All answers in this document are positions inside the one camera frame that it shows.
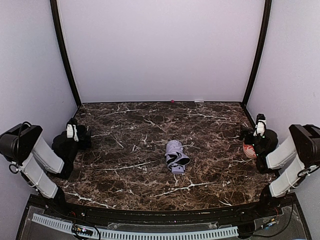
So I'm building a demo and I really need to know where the lavender folding umbrella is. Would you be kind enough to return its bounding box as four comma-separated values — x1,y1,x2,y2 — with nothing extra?
165,140,191,175

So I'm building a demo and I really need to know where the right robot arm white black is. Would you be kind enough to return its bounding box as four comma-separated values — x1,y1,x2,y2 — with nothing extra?
239,120,320,202

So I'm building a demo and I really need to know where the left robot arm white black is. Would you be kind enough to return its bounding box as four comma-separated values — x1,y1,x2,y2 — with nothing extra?
0,118,92,200

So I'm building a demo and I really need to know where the red white patterned bowl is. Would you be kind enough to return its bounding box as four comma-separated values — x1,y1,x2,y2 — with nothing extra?
243,144,257,159

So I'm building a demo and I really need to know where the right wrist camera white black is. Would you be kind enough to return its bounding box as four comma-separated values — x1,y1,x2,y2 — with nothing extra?
253,113,267,137

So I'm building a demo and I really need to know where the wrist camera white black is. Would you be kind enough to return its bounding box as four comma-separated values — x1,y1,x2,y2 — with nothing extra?
253,113,267,137
66,118,79,142

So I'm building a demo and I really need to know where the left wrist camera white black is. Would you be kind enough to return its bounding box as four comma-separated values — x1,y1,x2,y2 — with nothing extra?
66,118,79,142

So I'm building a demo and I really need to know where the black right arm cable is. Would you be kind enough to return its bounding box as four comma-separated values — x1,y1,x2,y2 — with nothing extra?
298,166,315,177

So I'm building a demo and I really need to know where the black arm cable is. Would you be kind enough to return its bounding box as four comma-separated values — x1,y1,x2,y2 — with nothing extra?
8,121,33,174
298,166,315,177

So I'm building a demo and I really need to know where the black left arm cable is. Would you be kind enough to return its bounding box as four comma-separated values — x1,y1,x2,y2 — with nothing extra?
8,121,33,174

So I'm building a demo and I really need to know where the grey slotted cable duct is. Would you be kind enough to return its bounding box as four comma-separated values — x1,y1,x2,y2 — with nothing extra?
31,213,239,240

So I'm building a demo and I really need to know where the right black corner post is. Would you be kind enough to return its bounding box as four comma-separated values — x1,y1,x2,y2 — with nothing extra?
241,0,272,108

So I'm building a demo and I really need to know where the black corner post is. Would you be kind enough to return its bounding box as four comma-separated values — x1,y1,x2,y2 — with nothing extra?
241,0,272,108
49,0,82,108

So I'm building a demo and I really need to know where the left black corner post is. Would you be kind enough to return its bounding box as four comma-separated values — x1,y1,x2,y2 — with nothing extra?
49,0,82,108

